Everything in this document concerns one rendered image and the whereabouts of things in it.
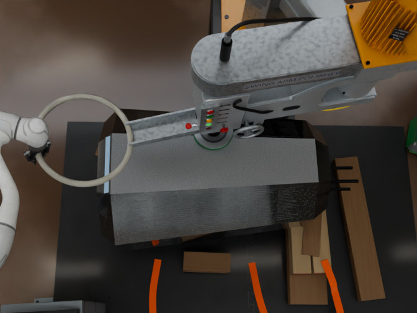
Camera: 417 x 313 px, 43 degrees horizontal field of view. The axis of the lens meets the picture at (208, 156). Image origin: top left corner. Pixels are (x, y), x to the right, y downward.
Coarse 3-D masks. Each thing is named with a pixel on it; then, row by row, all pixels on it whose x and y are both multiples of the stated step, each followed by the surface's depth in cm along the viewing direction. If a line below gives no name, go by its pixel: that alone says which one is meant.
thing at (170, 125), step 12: (192, 108) 265; (132, 120) 266; (144, 120) 266; (156, 120) 270; (168, 120) 269; (180, 120) 268; (192, 120) 268; (144, 132) 269; (156, 132) 268; (168, 132) 267; (180, 132) 262; (192, 132) 263; (132, 144) 264; (144, 144) 267
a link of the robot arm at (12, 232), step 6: (0, 228) 198; (6, 228) 199; (0, 234) 196; (6, 234) 197; (12, 234) 200; (0, 240) 195; (6, 240) 197; (12, 240) 200; (0, 246) 194; (6, 246) 196; (0, 252) 194; (6, 252) 196; (0, 258) 193; (6, 258) 198; (0, 264) 194
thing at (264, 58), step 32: (224, 32) 207; (256, 32) 207; (288, 32) 208; (320, 32) 209; (352, 32) 209; (192, 64) 203; (224, 64) 203; (256, 64) 203; (288, 64) 204; (320, 64) 205; (352, 64) 206; (416, 64) 213
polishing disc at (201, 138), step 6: (198, 126) 284; (228, 132) 284; (198, 138) 282; (204, 138) 282; (210, 138) 282; (216, 138) 283; (222, 138) 283; (228, 138) 283; (204, 144) 281; (210, 144) 282; (216, 144) 282; (222, 144) 282
